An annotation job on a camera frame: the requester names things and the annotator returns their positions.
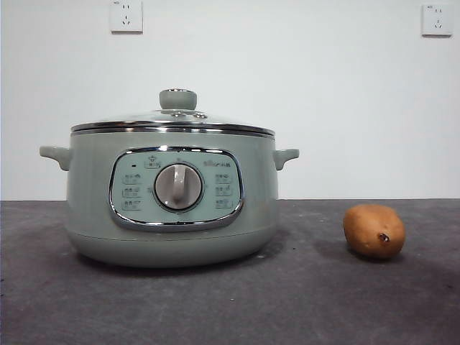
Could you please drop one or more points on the glass lid with green knob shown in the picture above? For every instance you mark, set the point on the glass lid with green knob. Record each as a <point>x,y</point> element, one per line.
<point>178,98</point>

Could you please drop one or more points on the brown potato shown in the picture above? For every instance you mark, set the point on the brown potato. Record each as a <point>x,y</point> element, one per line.
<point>370,230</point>

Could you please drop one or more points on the pale green electric cooking pot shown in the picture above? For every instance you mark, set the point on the pale green electric cooking pot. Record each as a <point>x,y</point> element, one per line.
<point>93,187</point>

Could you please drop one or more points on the white wall socket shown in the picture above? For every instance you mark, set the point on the white wall socket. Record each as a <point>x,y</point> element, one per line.
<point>437,21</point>
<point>126,16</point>

